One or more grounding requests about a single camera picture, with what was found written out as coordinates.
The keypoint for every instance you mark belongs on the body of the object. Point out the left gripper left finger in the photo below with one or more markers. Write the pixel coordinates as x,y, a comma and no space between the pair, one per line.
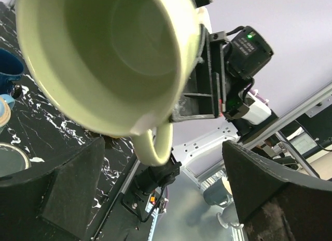
52,200

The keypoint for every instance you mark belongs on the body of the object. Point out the right aluminium frame post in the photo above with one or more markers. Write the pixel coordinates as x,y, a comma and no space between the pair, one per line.
291,115

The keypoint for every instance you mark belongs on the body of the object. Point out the light green mug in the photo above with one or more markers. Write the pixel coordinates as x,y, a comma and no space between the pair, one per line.
116,67

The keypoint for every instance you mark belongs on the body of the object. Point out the grey mug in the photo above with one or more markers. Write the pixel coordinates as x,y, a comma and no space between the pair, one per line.
13,159

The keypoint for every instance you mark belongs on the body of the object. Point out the light blue mug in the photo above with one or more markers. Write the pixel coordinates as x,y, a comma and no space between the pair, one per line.
7,104

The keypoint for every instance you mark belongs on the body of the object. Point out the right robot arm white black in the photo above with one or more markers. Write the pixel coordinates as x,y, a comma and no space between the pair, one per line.
245,54

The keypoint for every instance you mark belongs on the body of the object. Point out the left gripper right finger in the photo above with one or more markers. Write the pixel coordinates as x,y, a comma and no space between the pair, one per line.
274,202

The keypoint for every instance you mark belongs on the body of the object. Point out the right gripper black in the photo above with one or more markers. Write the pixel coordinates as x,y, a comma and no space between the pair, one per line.
202,96

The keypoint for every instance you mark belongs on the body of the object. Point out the navy blue mug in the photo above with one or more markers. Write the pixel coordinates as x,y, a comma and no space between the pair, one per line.
11,71

